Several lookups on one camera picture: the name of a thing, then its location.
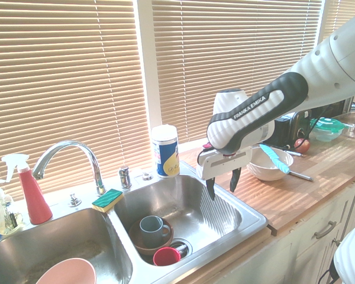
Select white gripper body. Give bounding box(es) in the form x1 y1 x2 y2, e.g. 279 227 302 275
196 147 253 180

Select clear glass dish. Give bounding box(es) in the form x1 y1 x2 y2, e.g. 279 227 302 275
341 111 355 138

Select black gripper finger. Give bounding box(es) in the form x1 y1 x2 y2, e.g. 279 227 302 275
205 176 216 201
229 167 242 193

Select Lysol wipes canister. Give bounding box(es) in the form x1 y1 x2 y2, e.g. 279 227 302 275
151 124 180 179

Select green and yellow sponge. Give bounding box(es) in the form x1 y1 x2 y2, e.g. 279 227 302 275
91 188 124 213

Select cream kitchen cabinet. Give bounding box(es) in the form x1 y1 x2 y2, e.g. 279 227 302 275
165 177 355 284

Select pink plastic bowl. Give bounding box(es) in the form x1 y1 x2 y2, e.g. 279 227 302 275
35 257 97 284

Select red apple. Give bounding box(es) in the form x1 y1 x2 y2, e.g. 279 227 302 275
294 138 311 154

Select red spray bottle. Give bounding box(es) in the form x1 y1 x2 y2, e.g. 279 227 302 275
1 153 53 225

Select brown wooden bowl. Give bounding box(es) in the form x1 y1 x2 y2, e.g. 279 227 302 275
128 217 175 257

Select wide beige window blind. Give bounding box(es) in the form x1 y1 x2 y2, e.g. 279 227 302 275
0 0 153 202

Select dark steel appliance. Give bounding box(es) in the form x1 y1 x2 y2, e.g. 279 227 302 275
312 97 355 121

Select small chrome sink knob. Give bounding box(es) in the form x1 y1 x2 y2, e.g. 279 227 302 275
67 192 82 207

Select stainless steel double sink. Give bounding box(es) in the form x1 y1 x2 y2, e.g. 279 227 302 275
0 161 269 284

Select red cup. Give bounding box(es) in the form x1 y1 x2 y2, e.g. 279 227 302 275
153 247 181 267

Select black toaster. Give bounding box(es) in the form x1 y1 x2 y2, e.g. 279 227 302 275
273 109 313 149

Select clear pump soap bottle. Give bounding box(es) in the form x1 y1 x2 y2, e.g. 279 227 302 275
0 179 25 236

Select brass drawer handle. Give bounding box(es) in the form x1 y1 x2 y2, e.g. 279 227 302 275
314 220 337 240

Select green-lidded plastic container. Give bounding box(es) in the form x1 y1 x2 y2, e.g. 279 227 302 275
309 117 346 143

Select chrome side sprayer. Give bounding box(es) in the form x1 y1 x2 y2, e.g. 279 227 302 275
118 165 133 189

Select chrome gooseneck faucet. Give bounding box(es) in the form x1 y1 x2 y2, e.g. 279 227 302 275
31 140 107 196

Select grey-blue mug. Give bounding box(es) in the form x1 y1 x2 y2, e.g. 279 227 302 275
139 215 172 249

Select teal knife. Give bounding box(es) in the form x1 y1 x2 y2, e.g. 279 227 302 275
259 143 291 175

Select narrow beige window blind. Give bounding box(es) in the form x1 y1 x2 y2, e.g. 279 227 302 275
322 0 355 41

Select large white bowl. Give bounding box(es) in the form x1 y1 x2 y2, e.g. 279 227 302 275
246 147 294 182

